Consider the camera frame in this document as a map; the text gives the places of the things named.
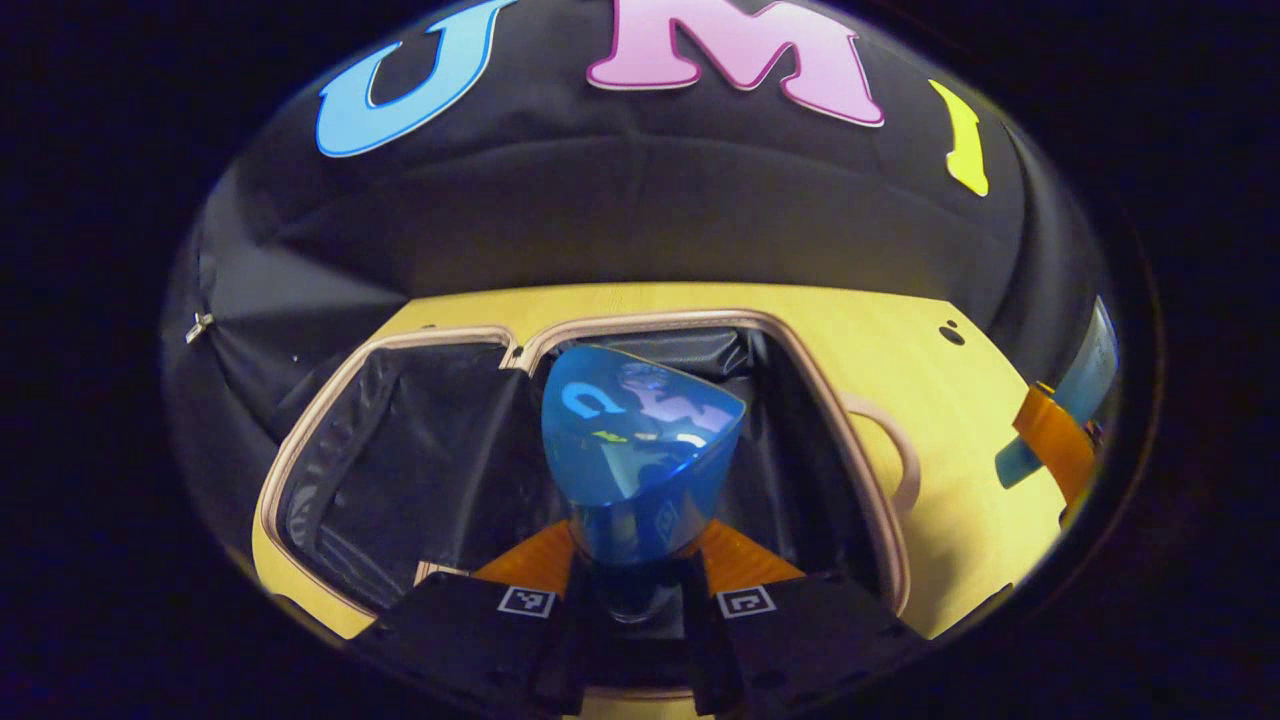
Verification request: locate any light blue tube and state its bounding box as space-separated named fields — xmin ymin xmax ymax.
xmin=995 ymin=298 xmax=1120 ymax=491

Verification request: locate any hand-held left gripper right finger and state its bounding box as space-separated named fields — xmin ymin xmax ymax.
xmin=684 ymin=518 xmax=932 ymax=717

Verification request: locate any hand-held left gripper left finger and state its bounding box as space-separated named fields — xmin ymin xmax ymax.
xmin=350 ymin=519 xmax=592 ymax=717

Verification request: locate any pink suitcase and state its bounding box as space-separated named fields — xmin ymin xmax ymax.
xmin=252 ymin=308 xmax=923 ymax=701

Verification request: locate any blue capped bottle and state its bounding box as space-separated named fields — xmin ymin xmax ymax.
xmin=541 ymin=345 xmax=747 ymax=626

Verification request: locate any black backdrop cloth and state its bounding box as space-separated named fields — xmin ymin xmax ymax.
xmin=160 ymin=0 xmax=1113 ymax=501

